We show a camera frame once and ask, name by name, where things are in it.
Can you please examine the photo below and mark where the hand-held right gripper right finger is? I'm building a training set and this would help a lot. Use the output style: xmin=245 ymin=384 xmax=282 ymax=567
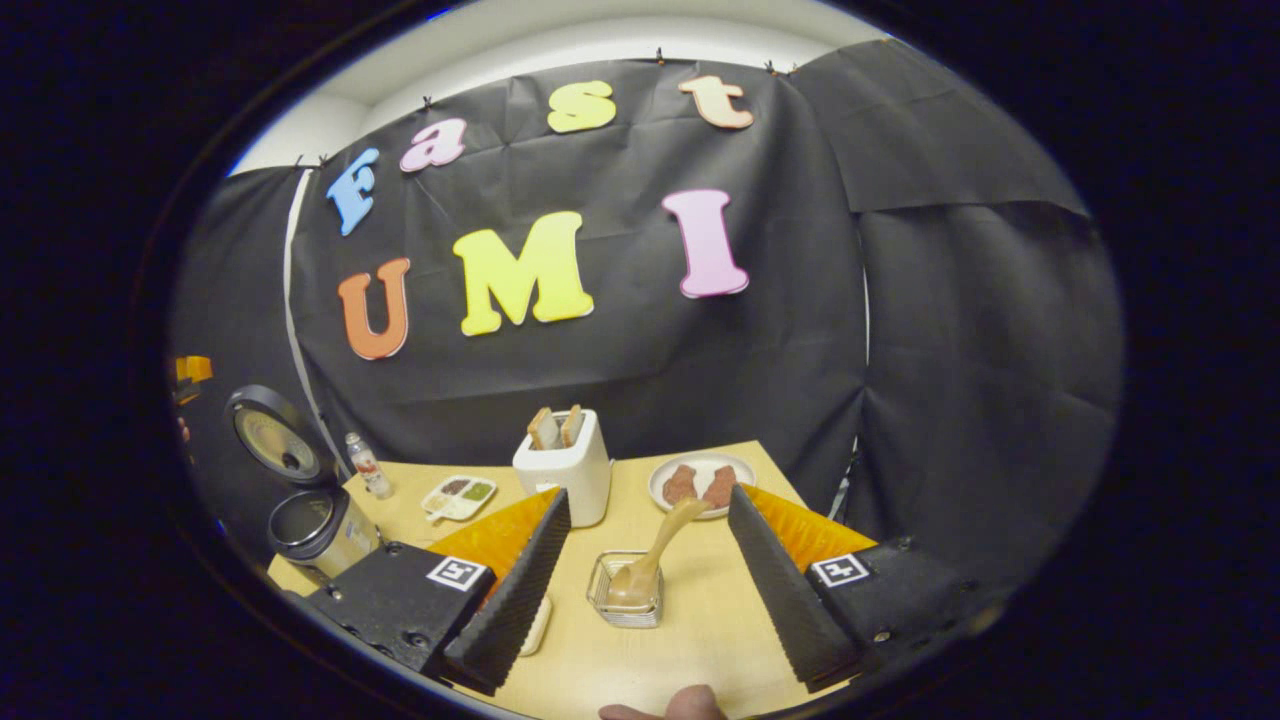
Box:
xmin=727 ymin=484 xmax=1001 ymax=694

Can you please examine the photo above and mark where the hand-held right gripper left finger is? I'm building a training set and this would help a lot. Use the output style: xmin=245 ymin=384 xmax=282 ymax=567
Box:
xmin=300 ymin=487 xmax=573 ymax=698

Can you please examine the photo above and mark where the clear container of rice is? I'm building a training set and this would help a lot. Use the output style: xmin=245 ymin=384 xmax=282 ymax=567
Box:
xmin=515 ymin=595 xmax=554 ymax=658

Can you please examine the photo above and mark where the wire chopstick holder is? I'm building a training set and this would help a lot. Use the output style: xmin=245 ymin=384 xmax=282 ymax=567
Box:
xmin=586 ymin=550 xmax=665 ymax=629

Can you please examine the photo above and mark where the wooden spoon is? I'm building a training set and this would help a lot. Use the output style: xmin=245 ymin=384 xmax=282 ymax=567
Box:
xmin=607 ymin=497 xmax=713 ymax=609

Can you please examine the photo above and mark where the dark grey rice cooker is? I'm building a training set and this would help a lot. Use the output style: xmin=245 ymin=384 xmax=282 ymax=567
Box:
xmin=224 ymin=384 xmax=384 ymax=583

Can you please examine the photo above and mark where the white divided bean dish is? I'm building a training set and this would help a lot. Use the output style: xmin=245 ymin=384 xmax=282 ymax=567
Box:
xmin=420 ymin=475 xmax=498 ymax=524

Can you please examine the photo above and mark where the white toaster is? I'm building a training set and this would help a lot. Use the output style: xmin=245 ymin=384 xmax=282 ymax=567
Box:
xmin=512 ymin=408 xmax=613 ymax=528

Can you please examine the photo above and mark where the white round plate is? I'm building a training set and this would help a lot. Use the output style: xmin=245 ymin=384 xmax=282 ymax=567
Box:
xmin=648 ymin=452 xmax=758 ymax=520

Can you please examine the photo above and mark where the small clear bottle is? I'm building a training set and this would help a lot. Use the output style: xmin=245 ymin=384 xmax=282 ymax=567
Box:
xmin=345 ymin=432 xmax=394 ymax=499

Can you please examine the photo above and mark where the black backdrop cloth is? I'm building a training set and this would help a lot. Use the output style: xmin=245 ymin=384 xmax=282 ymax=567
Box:
xmin=168 ymin=40 xmax=1126 ymax=561

